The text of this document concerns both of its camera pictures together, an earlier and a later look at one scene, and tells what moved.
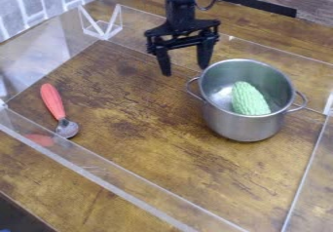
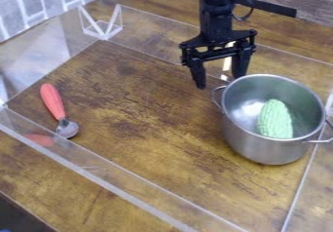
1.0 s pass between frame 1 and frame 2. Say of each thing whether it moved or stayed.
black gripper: moved
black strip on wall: stayed
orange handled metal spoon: stayed
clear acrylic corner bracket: stayed
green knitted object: moved
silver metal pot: moved
